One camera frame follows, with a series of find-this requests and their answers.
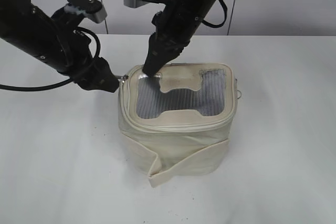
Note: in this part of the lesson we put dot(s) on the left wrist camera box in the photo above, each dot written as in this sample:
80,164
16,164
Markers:
94,10

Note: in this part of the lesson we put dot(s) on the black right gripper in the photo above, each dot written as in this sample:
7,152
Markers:
174,28

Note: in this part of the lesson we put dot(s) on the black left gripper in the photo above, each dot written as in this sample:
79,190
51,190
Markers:
77,53

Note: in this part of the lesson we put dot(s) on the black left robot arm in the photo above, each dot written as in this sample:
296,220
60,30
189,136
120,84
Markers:
22,28

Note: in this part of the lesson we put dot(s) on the cream bag with silver lid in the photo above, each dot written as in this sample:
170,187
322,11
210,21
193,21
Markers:
177,123

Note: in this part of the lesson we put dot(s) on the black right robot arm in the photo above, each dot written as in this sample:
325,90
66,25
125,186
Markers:
175,27

